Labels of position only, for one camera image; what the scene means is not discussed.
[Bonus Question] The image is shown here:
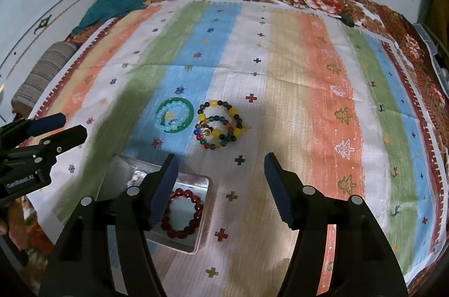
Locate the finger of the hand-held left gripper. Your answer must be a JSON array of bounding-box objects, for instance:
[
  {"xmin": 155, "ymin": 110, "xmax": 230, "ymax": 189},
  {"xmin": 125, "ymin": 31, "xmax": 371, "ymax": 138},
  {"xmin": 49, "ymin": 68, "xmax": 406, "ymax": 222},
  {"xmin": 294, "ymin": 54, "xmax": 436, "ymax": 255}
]
[
  {"xmin": 0, "ymin": 112, "xmax": 67, "ymax": 144},
  {"xmin": 0, "ymin": 125, "xmax": 88, "ymax": 162}
]

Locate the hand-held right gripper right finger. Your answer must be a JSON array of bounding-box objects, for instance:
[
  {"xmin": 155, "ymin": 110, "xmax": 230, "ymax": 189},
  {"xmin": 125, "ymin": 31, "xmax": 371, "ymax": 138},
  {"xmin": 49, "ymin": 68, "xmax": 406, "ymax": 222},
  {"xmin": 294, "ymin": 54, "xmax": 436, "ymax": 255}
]
[{"xmin": 264, "ymin": 152, "xmax": 411, "ymax": 297}]

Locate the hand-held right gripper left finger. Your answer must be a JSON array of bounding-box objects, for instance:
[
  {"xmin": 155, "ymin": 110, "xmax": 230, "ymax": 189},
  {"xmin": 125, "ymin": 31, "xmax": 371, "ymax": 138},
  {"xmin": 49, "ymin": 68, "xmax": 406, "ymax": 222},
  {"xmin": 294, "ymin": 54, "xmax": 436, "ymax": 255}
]
[{"xmin": 38, "ymin": 153, "xmax": 179, "ymax": 297}]

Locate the multicoloured bead jewellery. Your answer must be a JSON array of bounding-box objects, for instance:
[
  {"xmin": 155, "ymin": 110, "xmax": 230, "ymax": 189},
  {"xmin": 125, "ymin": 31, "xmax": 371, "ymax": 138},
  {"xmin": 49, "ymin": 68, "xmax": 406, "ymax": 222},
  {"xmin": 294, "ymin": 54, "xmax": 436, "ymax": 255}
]
[{"xmin": 161, "ymin": 188, "xmax": 205, "ymax": 241}]

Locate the rectangular metal tin box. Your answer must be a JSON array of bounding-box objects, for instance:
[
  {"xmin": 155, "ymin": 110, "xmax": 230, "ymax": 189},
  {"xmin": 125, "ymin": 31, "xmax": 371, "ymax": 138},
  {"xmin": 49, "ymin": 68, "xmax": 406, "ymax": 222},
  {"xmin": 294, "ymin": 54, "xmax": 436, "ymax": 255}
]
[{"xmin": 95, "ymin": 153, "xmax": 213, "ymax": 254}]

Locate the multicolour glass bead bracelet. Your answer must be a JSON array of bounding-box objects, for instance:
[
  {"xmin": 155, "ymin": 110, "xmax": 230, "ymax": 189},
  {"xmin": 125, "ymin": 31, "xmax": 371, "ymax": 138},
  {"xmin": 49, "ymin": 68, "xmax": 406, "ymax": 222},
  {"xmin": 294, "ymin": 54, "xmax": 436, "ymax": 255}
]
[{"xmin": 194, "ymin": 118, "xmax": 242, "ymax": 150}]

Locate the light blue bead bracelet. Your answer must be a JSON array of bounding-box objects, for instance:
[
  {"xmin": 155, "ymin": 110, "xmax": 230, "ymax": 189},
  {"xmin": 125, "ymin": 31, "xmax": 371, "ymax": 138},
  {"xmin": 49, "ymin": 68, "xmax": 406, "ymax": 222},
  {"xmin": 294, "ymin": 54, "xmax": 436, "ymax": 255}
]
[{"xmin": 153, "ymin": 101, "xmax": 190, "ymax": 132}]

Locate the green jade bangle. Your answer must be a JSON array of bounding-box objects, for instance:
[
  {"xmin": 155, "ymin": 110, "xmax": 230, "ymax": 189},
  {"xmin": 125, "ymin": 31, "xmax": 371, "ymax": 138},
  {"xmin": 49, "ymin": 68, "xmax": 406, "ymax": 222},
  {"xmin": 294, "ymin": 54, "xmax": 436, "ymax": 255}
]
[{"xmin": 155, "ymin": 96, "xmax": 194, "ymax": 133}]

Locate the yellow and dark bead bracelet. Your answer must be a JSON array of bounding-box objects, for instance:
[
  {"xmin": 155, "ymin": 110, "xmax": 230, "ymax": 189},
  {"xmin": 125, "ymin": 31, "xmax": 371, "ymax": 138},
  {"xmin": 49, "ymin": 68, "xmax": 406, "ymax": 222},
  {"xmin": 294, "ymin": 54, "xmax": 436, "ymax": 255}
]
[{"xmin": 197, "ymin": 100, "xmax": 251, "ymax": 140}]

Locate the striped bolster pillow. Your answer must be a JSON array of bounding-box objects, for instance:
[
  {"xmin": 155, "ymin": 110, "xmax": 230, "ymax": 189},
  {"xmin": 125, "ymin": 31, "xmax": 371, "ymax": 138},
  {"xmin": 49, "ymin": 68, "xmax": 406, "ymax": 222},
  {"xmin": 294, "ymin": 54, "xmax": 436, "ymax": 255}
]
[{"xmin": 10, "ymin": 42, "xmax": 78, "ymax": 115}]

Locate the colourful striped cloth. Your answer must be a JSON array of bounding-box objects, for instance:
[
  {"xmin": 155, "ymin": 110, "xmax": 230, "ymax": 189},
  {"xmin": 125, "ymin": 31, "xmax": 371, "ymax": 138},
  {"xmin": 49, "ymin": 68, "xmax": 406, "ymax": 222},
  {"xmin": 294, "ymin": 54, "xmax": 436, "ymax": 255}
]
[{"xmin": 26, "ymin": 0, "xmax": 446, "ymax": 287}]

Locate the clear plastic storage box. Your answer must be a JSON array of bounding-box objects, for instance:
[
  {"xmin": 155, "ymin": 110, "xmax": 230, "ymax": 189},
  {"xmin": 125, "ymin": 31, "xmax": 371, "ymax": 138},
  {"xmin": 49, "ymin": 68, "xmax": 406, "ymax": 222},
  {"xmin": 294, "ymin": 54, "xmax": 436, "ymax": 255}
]
[{"xmin": 412, "ymin": 22, "xmax": 449, "ymax": 87}]

